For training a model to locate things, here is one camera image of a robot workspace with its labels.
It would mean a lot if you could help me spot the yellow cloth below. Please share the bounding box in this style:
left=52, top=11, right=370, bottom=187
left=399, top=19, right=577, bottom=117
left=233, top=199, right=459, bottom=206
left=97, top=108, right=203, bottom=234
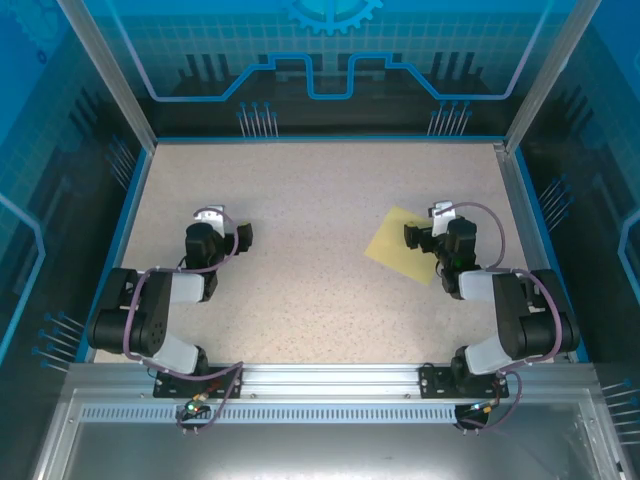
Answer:
left=363, top=205, right=439, bottom=288

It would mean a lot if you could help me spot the steel sheet tray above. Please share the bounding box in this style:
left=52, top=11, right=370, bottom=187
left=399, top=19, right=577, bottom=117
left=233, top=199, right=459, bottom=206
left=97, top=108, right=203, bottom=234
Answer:
left=29, top=387, right=634, bottom=480

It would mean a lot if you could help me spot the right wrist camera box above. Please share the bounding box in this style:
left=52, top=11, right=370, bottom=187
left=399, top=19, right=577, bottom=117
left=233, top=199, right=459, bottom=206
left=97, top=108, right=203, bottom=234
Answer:
left=428, top=200, right=459, bottom=239

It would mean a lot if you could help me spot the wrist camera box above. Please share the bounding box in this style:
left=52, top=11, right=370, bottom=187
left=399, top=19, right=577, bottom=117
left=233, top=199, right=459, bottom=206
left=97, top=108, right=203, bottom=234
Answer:
left=428, top=200, right=459, bottom=239
left=193, top=203, right=227, bottom=236

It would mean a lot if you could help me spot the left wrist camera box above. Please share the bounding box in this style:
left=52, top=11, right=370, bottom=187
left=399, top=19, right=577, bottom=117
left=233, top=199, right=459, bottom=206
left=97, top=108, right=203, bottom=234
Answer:
left=193, top=203, right=227, bottom=236

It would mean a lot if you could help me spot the aluminium side rail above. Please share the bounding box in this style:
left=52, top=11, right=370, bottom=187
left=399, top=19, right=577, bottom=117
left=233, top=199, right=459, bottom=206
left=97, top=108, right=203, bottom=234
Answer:
left=492, top=142, right=576, bottom=364

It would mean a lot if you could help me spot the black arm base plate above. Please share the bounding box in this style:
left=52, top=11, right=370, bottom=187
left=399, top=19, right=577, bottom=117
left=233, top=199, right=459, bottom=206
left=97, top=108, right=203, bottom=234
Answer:
left=418, top=364, right=511, bottom=400
left=152, top=366, right=245, bottom=400

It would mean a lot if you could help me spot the aluminium mounting rail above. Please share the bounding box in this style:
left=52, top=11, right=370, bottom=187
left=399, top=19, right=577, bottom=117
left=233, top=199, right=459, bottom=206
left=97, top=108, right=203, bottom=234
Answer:
left=67, top=362, right=599, bottom=401

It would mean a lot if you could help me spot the small cable connector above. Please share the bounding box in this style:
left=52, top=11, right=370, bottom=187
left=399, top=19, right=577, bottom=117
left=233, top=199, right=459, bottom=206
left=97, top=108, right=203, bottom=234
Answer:
left=462, top=398, right=504, bottom=417
left=175, top=394, right=210, bottom=420

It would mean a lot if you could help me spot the aluminium frame post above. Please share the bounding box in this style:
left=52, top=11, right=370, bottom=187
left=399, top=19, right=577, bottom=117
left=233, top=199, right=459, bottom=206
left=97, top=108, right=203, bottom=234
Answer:
left=502, top=0, right=604, bottom=154
left=55, top=0, right=160, bottom=151

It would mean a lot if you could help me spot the slotted metal cable duct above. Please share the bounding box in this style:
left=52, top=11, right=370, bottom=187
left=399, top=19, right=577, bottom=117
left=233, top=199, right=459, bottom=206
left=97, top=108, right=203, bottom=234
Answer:
left=79, top=405, right=459, bottom=425

